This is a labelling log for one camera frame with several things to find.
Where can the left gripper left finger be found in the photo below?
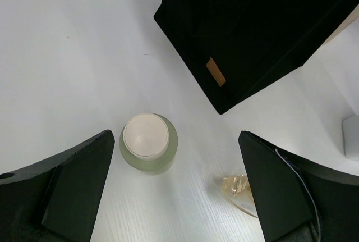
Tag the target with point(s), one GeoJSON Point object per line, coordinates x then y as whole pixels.
{"type": "Point", "coordinates": [57, 199]}

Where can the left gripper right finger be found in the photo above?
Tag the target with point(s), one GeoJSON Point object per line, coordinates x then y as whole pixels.
{"type": "Point", "coordinates": [297, 199]}

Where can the amber clear bottle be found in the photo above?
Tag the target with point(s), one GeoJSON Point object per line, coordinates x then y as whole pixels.
{"type": "Point", "coordinates": [237, 191]}

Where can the white bottle grey cap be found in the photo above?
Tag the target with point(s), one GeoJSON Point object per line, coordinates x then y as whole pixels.
{"type": "Point", "coordinates": [351, 137]}

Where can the green bottle white cap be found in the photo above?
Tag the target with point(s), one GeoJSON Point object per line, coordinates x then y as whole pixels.
{"type": "Point", "coordinates": [148, 142]}

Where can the black canvas bag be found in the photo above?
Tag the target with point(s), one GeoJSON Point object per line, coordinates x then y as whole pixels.
{"type": "Point", "coordinates": [235, 48]}

